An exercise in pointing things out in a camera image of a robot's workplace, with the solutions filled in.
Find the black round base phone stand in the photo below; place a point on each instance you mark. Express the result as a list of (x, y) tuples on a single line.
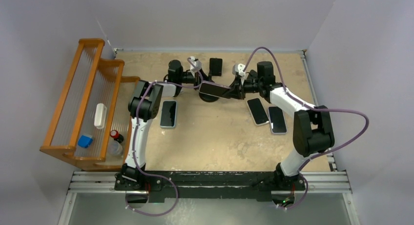
[(208, 98)]

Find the lavender case phone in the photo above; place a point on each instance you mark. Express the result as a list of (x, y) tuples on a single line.
[(277, 120)]

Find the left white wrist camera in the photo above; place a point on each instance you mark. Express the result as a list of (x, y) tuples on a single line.
[(195, 65)]

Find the orange wooden rack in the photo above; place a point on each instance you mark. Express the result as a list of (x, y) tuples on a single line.
[(91, 80)]

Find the red cap bottle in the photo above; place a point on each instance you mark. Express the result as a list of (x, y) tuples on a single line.
[(115, 147)]

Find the blue cap bottle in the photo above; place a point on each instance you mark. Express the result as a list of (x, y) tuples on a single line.
[(85, 141)]

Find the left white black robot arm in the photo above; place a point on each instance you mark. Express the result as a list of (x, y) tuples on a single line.
[(143, 107)]

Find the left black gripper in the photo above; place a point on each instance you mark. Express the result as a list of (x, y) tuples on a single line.
[(196, 79)]

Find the black aluminium base frame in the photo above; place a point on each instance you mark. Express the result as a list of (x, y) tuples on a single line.
[(262, 186)]

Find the light blue case phone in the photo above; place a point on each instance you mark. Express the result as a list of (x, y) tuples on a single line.
[(168, 114)]

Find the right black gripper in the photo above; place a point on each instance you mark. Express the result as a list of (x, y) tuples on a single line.
[(237, 92)]

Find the black brown disc phone stand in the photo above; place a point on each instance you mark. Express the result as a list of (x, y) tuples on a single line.
[(252, 75)]

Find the white edged black phone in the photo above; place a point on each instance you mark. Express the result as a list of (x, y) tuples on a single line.
[(257, 111)]

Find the black phone clear case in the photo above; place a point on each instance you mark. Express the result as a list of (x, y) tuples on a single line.
[(213, 89)]

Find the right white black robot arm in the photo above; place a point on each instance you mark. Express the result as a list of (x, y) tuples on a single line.
[(312, 127)]

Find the black rectangular phone stand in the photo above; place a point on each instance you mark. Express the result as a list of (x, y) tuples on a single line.
[(215, 66)]

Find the white rectangular device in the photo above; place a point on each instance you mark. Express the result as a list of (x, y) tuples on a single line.
[(100, 116)]

